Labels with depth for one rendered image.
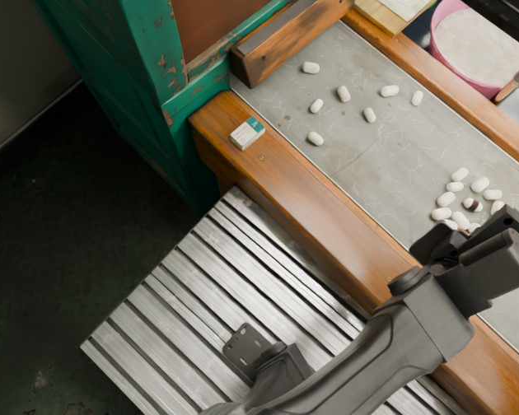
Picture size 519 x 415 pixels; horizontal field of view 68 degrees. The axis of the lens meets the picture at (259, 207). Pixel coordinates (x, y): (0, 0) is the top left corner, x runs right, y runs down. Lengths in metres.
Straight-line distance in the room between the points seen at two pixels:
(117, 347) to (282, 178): 0.43
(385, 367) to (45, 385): 1.34
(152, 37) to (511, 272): 0.52
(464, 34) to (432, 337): 0.79
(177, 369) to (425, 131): 0.67
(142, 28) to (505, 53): 0.79
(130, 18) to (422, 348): 0.50
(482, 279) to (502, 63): 0.67
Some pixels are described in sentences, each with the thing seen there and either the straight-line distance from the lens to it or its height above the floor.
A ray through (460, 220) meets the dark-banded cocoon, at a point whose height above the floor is 0.76.
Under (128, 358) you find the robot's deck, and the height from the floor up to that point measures 0.67.
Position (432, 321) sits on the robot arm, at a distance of 0.41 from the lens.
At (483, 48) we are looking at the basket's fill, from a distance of 1.05.
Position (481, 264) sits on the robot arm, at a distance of 0.45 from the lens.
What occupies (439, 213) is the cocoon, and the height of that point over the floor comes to 0.76.
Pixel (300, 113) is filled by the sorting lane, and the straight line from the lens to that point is 0.81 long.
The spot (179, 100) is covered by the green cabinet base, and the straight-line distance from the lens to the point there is 0.73.
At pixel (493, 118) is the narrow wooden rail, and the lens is 0.91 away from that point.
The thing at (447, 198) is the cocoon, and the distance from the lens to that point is 0.79.
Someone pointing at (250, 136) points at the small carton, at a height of 0.79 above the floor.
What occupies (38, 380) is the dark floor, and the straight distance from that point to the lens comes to 1.59.
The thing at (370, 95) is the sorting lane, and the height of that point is 0.74.
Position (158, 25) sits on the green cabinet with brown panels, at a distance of 0.60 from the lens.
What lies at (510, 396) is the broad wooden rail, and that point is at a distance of 0.79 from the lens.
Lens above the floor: 1.42
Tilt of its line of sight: 72 degrees down
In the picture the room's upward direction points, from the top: 5 degrees clockwise
